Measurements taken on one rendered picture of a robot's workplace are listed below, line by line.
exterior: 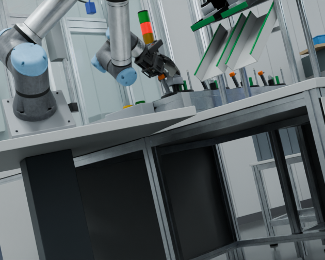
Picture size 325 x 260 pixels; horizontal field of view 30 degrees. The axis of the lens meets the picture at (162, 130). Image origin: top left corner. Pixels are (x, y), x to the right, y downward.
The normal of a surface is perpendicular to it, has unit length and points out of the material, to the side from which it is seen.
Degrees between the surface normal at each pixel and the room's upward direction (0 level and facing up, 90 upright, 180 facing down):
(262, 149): 90
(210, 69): 45
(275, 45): 90
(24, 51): 52
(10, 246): 90
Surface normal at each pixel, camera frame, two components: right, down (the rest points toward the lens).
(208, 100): 0.72, -0.21
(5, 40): -0.48, -0.43
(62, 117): 0.04, -0.79
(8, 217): -0.66, 0.09
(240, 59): -0.70, -0.60
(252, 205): 0.33, -0.15
